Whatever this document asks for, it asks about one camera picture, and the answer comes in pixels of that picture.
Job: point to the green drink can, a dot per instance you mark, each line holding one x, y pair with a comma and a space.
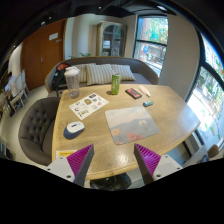
115, 84

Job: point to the clear shaker bottle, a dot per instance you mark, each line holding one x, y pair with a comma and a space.
72, 81

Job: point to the landscape print mouse pad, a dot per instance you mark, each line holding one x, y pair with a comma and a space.
130, 124

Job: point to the white and blue computer mouse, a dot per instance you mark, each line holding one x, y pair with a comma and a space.
73, 129

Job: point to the striped cushion right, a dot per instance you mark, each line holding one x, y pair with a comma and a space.
124, 71

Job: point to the striped cushion middle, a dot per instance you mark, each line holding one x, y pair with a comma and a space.
99, 74

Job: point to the grey sofa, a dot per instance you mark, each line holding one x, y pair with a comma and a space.
142, 72

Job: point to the striped cushion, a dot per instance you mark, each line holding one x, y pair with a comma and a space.
99, 74
82, 71
124, 71

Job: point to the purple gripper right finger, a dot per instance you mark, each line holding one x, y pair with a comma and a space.
153, 166

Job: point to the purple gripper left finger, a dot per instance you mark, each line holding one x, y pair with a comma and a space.
74, 167

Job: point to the small teal eraser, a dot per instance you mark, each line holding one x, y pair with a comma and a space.
148, 103

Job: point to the white chair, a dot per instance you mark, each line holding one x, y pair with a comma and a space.
16, 88

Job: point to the grey tufted armchair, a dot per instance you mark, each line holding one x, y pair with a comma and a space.
36, 130

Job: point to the wooden door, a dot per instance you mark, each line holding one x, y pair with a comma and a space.
41, 51

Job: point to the black and red backpack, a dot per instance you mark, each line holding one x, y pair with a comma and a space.
59, 78

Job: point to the yellow sticker label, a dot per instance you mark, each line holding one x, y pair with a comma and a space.
65, 153

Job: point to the white sticker sheet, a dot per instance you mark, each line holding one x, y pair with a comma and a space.
88, 105

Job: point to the striped cushion left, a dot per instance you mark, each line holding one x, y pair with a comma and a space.
82, 71

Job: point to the glass door cabinet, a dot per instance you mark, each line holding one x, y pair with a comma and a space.
111, 39

